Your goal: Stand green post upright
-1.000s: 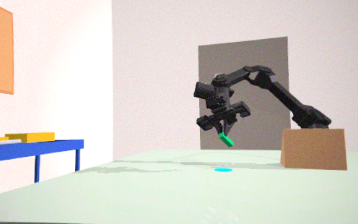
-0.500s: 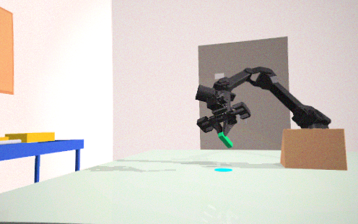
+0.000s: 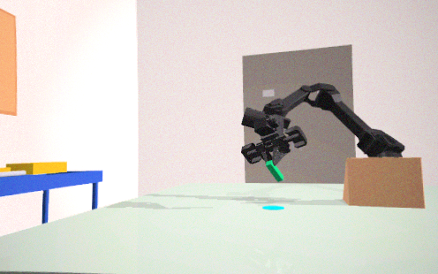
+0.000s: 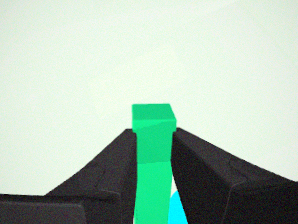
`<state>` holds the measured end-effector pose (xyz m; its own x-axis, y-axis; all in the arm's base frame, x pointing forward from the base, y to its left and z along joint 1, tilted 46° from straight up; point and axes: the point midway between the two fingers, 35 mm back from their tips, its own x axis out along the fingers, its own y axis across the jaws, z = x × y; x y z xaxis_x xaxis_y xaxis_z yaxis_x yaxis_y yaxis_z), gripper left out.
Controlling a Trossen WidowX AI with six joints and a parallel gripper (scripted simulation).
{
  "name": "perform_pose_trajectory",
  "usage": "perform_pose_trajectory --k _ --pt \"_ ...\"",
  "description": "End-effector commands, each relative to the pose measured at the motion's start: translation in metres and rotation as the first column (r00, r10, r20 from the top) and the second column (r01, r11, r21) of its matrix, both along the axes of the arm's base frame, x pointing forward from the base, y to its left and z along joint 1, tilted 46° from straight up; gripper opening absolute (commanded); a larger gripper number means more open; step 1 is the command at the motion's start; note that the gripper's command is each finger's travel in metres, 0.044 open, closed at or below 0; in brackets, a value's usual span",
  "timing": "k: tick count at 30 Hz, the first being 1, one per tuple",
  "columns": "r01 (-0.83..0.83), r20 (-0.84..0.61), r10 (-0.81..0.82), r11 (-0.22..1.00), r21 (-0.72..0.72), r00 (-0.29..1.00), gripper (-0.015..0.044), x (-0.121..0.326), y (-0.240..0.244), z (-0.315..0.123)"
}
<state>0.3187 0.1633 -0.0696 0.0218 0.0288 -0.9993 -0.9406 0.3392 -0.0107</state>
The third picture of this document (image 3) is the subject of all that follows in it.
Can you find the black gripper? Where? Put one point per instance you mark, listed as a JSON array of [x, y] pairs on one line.
[[278, 144]]

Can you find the green rectangular post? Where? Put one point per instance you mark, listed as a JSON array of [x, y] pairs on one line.
[[274, 171]]

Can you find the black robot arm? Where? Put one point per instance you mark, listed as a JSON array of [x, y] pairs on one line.
[[374, 143]]

